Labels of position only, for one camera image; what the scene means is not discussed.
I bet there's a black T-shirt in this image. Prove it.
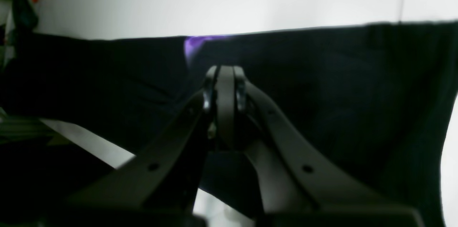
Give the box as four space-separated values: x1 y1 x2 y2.
1 22 457 227

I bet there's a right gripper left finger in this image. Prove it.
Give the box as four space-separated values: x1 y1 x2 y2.
68 66 219 211

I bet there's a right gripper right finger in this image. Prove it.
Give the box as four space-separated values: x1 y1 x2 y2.
219 66 423 227

